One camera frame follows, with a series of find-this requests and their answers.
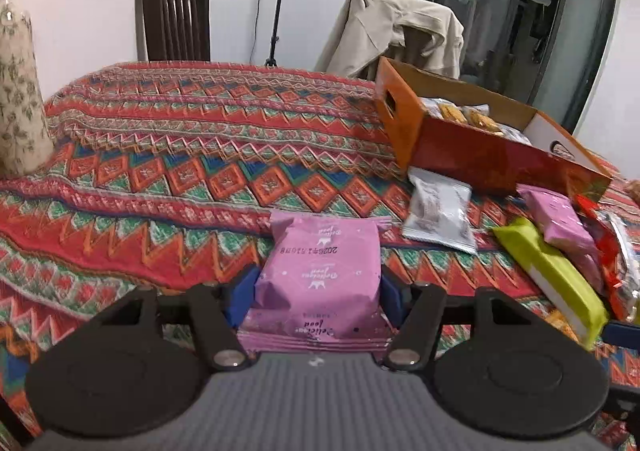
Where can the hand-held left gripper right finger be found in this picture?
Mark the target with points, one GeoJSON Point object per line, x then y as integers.
{"type": "Point", "coordinates": [392, 296]}

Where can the black sliding glass door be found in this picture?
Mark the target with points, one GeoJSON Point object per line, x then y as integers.
{"type": "Point", "coordinates": [500, 6]}

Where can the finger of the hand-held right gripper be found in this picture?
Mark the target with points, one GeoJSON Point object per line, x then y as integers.
{"type": "Point", "coordinates": [625, 337]}

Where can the brown wooden chair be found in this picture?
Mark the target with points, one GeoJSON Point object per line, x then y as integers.
{"type": "Point", "coordinates": [417, 46]}

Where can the dark wooden chair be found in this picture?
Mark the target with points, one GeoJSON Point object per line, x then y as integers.
{"type": "Point", "coordinates": [175, 16]}

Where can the red cardboard box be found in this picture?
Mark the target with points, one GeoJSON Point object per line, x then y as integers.
{"type": "Point", "coordinates": [475, 156]}

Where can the small floral vase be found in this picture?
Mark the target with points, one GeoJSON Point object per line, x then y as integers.
{"type": "Point", "coordinates": [20, 96]}

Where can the green snack packet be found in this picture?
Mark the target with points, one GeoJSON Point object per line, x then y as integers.
{"type": "Point", "coordinates": [550, 271]}

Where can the pink snack packet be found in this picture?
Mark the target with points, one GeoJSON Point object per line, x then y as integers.
{"type": "Point", "coordinates": [565, 226]}
{"type": "Point", "coordinates": [320, 271]}

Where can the white snack packet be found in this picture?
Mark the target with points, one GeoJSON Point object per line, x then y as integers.
{"type": "Point", "coordinates": [442, 211]}

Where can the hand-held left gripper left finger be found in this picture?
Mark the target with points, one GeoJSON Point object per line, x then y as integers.
{"type": "Point", "coordinates": [240, 296]}

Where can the beige jacket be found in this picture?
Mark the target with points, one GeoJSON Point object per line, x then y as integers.
{"type": "Point", "coordinates": [370, 31]}

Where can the patterned red tablecloth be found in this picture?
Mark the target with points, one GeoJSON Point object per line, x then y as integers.
{"type": "Point", "coordinates": [200, 131]}

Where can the small brown biscuit packet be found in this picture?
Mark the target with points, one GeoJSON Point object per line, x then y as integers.
{"type": "Point", "coordinates": [450, 112]}

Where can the red snack packet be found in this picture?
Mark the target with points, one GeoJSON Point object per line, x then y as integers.
{"type": "Point", "coordinates": [620, 271]}

